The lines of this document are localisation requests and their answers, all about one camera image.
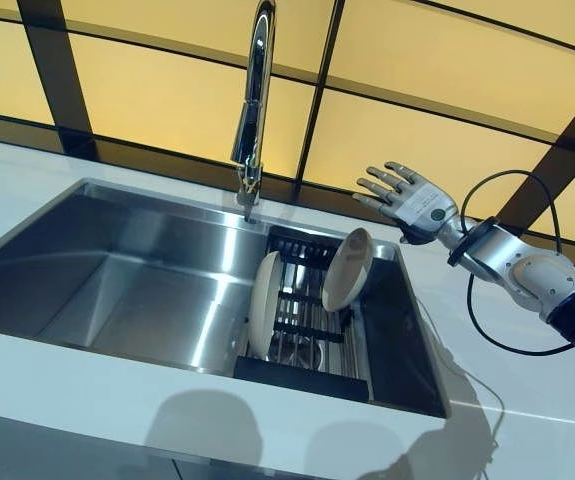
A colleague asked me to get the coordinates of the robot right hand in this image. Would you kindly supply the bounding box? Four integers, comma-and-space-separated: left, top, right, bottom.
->
351, 160, 461, 247

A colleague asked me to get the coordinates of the beige round plate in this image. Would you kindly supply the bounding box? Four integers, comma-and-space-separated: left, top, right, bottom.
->
247, 250, 286, 359
321, 227, 375, 314

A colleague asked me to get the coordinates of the black sink dish rack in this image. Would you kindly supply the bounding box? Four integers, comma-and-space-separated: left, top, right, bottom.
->
232, 224, 384, 402

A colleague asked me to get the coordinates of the steel sink drain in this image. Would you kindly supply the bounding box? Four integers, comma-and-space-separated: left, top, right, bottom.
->
286, 338, 327, 374

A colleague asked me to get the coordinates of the chrome gooseneck faucet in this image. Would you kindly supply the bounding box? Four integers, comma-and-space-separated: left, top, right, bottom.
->
230, 0, 279, 224

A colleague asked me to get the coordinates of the stainless steel kitchen sink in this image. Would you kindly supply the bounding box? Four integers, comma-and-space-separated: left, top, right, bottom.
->
0, 177, 452, 420

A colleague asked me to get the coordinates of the white kitchen cabinet door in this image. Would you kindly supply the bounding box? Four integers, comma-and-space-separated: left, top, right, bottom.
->
170, 447, 418, 480
0, 407, 182, 480

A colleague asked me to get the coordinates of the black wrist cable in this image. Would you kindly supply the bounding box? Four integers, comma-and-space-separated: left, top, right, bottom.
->
458, 169, 575, 420

